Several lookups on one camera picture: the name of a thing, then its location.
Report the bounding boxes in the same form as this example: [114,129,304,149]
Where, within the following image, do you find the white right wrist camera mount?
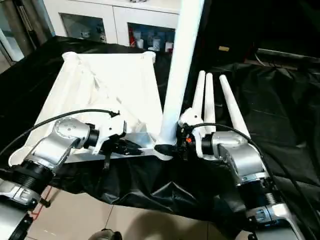
[178,106,207,137]

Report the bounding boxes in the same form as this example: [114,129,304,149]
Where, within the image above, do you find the dark metal rail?
[255,47,320,65]

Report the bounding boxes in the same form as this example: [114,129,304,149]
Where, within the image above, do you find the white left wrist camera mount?
[89,116,127,155]

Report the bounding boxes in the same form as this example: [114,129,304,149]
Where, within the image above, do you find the black plastic mat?
[0,35,320,236]

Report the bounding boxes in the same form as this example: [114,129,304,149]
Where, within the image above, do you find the white glass-door cabinet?
[42,0,182,53]

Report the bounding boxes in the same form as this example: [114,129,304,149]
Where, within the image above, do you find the white plastic table leg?
[192,70,206,116]
[218,75,251,141]
[204,73,217,135]
[152,0,206,161]

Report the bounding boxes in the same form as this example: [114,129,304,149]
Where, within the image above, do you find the white plastic table top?
[8,50,176,166]

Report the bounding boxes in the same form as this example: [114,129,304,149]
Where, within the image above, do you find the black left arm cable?
[0,109,122,157]

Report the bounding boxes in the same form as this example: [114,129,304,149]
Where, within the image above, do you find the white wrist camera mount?
[89,116,127,155]
[178,106,207,137]

